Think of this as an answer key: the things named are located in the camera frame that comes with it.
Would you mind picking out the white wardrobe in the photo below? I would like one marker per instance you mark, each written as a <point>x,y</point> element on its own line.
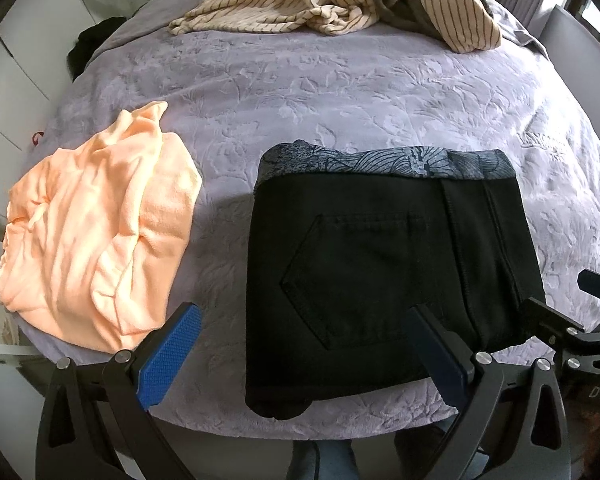
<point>15,90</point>

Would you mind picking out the person's left leg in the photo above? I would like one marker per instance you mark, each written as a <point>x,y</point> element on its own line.
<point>325,462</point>

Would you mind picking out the black pants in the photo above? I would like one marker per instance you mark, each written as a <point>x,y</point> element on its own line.
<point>380,260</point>

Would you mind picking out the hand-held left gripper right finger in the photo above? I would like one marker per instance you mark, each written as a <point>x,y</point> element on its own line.
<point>437,360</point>

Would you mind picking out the olive grey garment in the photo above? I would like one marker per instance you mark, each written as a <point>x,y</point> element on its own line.
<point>405,10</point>

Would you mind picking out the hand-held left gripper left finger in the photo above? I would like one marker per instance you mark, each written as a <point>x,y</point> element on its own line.
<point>172,355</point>

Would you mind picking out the peach orange garment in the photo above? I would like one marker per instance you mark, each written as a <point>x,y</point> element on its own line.
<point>90,220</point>

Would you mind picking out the dark cloth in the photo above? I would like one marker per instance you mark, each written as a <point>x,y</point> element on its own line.
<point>92,42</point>

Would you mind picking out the small red object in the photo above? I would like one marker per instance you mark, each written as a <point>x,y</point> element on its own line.
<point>37,137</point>

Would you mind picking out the beige striped garment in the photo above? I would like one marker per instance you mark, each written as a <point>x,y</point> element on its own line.
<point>260,5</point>

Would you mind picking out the lilac embossed bed blanket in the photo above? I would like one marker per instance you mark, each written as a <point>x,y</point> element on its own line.
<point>330,95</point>

